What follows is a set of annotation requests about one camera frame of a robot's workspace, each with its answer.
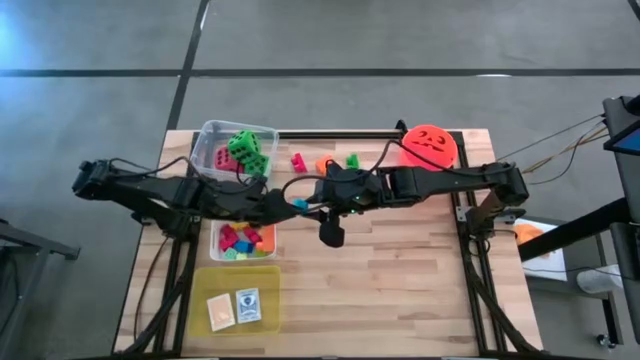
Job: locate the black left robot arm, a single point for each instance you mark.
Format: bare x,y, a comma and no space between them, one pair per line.
150,192

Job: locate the blue big building block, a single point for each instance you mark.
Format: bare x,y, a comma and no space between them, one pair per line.
244,246

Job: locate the tablet with blue screen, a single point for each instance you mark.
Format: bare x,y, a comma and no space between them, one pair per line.
627,142

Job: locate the orange pumpkin bucket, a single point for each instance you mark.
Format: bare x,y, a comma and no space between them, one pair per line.
430,145

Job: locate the yellow translucent tray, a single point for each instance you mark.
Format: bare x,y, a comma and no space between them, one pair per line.
270,280

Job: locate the black equipment stand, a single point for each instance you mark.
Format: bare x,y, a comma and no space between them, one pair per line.
575,227

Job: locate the white plastic bin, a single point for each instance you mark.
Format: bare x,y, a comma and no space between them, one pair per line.
216,255

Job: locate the light green small brick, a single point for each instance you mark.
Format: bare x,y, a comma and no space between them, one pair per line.
243,256

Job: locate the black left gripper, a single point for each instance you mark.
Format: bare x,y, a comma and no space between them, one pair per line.
270,207

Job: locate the lime green small brick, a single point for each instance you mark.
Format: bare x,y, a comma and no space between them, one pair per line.
260,253

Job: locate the orange playing card deck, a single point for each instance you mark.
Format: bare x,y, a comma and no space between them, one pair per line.
221,312

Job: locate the clear plastic container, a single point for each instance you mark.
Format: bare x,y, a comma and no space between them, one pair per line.
207,140

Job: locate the green big building block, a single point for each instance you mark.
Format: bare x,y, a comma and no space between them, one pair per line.
353,161

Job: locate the green foam die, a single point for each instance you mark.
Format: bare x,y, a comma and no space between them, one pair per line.
258,164
244,144

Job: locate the blue playing card deck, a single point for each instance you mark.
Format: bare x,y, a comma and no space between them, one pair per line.
248,306

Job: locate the orange big building block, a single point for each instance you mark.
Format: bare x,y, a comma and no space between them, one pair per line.
323,164

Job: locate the person's foot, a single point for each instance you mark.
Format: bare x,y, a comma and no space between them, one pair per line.
597,279

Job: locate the black metal table frame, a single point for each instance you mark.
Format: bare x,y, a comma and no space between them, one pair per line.
350,135

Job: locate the orange object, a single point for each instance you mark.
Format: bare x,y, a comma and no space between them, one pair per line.
527,233

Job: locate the red big building block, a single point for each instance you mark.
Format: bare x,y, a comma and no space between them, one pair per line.
252,235
298,163
227,236

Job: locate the black caster wheel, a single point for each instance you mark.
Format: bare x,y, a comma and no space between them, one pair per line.
606,341

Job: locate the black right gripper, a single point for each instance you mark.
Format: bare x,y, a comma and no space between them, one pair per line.
350,192

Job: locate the white paper sheet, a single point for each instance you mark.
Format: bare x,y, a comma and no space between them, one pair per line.
545,265

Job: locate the blue small studded brick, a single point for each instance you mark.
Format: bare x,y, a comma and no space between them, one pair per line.
300,204

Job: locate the pale cyan building block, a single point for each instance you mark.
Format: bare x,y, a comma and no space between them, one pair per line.
230,254

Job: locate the pink die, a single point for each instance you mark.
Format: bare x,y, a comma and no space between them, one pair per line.
223,159

